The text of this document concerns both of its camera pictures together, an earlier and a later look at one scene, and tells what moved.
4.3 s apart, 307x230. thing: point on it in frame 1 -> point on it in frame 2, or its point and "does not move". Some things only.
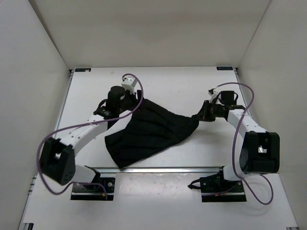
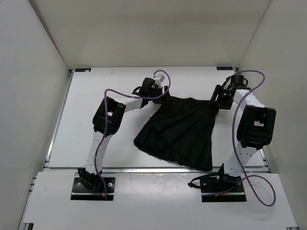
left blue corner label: x=82 y=69 does not move
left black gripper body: x=130 y=102 -> x=157 y=92
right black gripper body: x=211 y=111 -> x=222 y=100
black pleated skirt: x=150 y=127 -> x=180 y=130
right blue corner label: x=229 y=68 does not move
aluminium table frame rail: x=159 y=169 does not move
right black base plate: x=214 y=188 does not move
